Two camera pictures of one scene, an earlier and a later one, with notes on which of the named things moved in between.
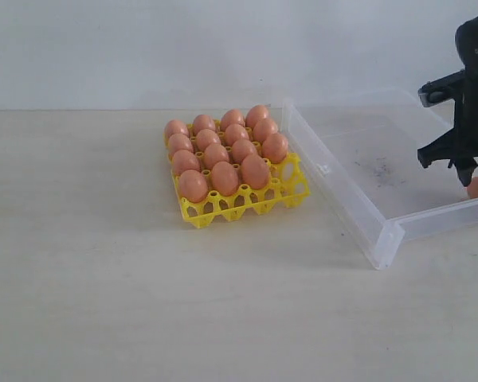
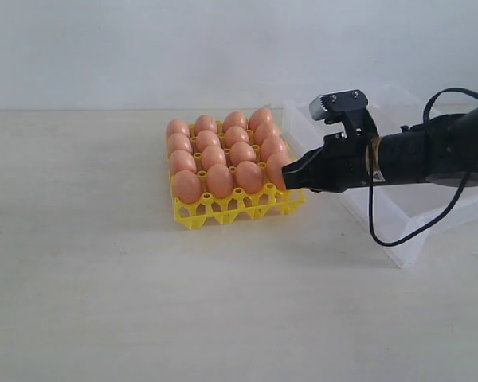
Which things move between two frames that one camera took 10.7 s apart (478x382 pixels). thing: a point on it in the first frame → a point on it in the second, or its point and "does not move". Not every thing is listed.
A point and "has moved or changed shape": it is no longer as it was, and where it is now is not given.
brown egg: (225, 177) has moved or changed shape
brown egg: (179, 142) does not move
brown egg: (205, 138) does not move
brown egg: (176, 126) does not move
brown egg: (193, 186) has moved or changed shape
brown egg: (255, 172) has moved or changed shape
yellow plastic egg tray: (287, 183) has moved or changed shape
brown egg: (183, 159) has moved or changed shape
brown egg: (203, 122) does not move
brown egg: (213, 153) does not move
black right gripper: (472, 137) → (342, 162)
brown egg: (235, 132) does not move
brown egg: (232, 116) does not move
